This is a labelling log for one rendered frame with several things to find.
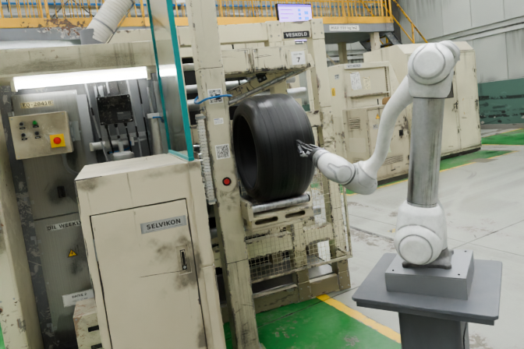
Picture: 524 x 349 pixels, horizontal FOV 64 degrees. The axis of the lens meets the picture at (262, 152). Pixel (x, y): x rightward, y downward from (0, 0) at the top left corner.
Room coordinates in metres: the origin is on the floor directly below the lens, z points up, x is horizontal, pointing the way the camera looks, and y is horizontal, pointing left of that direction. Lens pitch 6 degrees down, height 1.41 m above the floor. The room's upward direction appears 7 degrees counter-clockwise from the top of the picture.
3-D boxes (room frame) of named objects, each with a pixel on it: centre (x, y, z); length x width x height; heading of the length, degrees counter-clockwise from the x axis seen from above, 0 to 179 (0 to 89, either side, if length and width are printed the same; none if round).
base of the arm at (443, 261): (1.66, -0.62, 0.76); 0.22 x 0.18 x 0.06; 152
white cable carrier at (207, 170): (2.20, 0.30, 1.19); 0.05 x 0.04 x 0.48; 19
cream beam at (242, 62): (2.68, -0.03, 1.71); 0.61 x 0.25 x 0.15; 109
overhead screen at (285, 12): (6.30, -0.72, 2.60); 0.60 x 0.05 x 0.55; 118
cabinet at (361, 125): (6.91, -1.92, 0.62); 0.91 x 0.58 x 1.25; 118
